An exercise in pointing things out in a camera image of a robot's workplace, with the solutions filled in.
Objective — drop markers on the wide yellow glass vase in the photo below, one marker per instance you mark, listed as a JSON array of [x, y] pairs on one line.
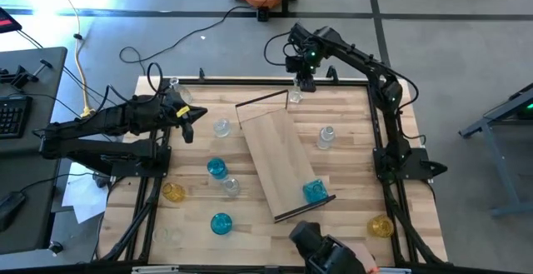
[[380, 226]]

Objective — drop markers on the clear short ribbed glass jar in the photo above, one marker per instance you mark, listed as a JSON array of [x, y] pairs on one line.
[[222, 128]]

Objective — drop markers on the wooden shelf black metal frame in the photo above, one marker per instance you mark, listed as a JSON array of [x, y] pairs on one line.
[[275, 157]]

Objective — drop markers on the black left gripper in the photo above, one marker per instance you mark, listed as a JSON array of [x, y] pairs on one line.
[[158, 113]]

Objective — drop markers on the clear slender hexagonal glass vase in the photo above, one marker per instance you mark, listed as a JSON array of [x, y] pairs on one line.
[[295, 96]]

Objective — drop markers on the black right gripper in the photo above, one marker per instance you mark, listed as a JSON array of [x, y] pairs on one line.
[[310, 45]]

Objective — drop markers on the teal glass bottle vase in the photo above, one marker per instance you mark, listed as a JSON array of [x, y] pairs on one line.
[[217, 168]]

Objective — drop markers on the clear ribbed glass bottle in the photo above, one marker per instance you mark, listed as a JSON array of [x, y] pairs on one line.
[[325, 140]]

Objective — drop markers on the black table clamp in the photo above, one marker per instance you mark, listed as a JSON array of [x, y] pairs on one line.
[[202, 74], [332, 73]]

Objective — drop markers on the teal faceted glass vase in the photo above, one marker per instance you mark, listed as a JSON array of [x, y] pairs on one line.
[[315, 191]]

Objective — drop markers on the clear round glass jar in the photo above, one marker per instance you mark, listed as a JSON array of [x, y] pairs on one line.
[[230, 186]]

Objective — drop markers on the yellow tag label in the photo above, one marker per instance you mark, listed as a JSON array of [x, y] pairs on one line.
[[182, 111]]

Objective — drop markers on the silver aluminium bracket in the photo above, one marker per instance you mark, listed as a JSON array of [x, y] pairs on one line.
[[155, 269], [395, 270]]

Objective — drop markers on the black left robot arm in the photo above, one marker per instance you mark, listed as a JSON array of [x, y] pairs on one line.
[[104, 147]]

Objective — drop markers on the black computer mouse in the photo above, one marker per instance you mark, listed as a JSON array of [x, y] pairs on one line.
[[10, 209]]

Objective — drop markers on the clear glass cylinder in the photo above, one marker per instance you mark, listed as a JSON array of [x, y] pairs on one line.
[[166, 235]]

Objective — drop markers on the white paper sheets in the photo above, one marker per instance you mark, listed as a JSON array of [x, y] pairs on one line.
[[83, 199]]

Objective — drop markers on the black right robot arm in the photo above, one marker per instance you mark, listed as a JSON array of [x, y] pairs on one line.
[[362, 61]]

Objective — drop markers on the black aluminium rig frame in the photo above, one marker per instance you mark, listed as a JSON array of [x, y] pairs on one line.
[[250, 81]]

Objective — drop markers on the grey metal stand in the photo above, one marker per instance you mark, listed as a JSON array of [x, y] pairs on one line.
[[491, 116]]

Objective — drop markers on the clear tall ribbed glass vase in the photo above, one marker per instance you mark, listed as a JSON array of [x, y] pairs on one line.
[[182, 92]]

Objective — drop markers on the black desk clamp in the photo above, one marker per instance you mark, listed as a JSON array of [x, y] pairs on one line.
[[21, 78]]

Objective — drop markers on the black keyboard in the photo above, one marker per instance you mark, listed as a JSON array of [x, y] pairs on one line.
[[12, 118]]

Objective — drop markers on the black caster wheel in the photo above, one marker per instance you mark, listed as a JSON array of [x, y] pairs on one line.
[[55, 247]]

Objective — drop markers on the black device red screen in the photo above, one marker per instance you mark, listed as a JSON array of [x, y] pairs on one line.
[[7, 22]]

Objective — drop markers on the teal round glass vase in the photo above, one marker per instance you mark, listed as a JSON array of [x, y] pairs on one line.
[[221, 224]]

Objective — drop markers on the black desk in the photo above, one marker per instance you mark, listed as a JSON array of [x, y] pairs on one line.
[[46, 70], [29, 224]]

